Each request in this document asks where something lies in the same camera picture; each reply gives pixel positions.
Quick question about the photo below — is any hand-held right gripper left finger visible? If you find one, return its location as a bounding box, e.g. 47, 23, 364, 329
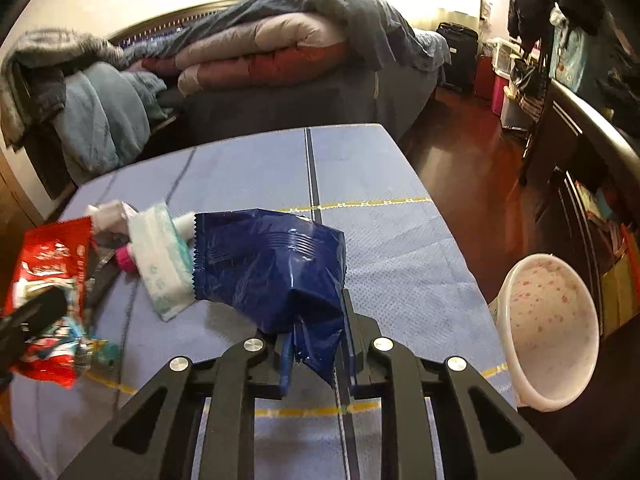
60, 333, 298, 480

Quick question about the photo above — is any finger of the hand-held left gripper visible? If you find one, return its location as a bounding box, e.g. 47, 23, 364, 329
0, 291, 69, 376
86, 256, 124, 312

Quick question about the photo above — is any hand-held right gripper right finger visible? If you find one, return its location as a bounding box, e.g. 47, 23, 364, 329
341, 289, 576, 480

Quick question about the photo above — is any white tube with pink cap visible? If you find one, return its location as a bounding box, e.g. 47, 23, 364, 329
115, 212, 197, 276

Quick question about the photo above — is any white teal tissue packet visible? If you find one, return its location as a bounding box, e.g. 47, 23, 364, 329
129, 203, 195, 322

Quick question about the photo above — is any red snack bag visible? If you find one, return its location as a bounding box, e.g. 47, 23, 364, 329
9, 216, 96, 388

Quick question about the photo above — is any white paper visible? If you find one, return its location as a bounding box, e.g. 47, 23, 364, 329
86, 200, 138, 236

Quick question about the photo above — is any colourful candy wrapper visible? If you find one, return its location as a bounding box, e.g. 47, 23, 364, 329
75, 332, 122, 372

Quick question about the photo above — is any dark blue snack bag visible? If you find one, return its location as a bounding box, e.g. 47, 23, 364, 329
192, 208, 347, 388

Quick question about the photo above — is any white basin with pink spots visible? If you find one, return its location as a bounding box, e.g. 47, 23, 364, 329
487, 253, 600, 413

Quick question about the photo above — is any wooden cabinet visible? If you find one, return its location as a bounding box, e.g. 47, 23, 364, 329
0, 150, 56, 233

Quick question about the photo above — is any black jacket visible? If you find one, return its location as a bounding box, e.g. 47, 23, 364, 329
12, 60, 71, 201

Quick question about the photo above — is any blue tablecloth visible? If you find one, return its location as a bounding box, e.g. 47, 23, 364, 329
10, 122, 518, 480

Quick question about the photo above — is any light blue fleece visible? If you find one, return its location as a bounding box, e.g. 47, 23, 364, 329
62, 62, 168, 186

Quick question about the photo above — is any clothes pile on chair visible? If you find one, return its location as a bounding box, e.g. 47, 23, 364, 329
0, 30, 126, 148

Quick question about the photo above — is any bed with dark blue sheet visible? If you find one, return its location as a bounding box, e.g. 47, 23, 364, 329
107, 0, 453, 146

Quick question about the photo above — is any folded grey red quilt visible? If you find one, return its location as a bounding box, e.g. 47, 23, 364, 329
177, 15, 351, 96

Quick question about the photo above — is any pink storage bin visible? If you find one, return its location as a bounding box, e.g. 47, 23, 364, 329
491, 72, 512, 116

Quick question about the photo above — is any dark wooden desk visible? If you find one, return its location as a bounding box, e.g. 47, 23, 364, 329
520, 77, 640, 341

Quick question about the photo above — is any black suitcase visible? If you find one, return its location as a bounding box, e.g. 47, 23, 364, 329
436, 22, 480, 93

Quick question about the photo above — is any white storage box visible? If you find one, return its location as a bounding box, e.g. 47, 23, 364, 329
489, 37, 526, 75

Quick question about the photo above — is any light blue hanging bag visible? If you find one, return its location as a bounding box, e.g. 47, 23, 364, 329
552, 20, 588, 91

